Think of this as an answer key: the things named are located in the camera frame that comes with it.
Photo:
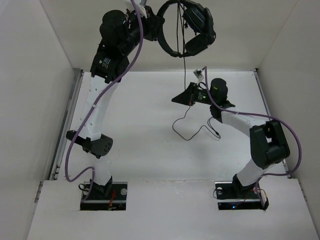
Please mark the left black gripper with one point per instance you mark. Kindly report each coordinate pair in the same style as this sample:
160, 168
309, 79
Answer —
153, 23

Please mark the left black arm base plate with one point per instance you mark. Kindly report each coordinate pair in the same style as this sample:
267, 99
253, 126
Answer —
116, 200

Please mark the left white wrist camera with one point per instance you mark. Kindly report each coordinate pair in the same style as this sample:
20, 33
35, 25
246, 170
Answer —
140, 5

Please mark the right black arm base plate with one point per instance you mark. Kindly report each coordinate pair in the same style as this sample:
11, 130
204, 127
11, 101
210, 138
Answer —
251, 198

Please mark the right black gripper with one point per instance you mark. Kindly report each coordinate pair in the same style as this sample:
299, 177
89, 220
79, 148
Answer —
186, 97

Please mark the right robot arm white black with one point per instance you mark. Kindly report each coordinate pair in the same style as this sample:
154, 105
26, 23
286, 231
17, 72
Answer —
268, 144

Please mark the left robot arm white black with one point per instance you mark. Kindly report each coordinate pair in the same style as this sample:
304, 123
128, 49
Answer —
121, 32

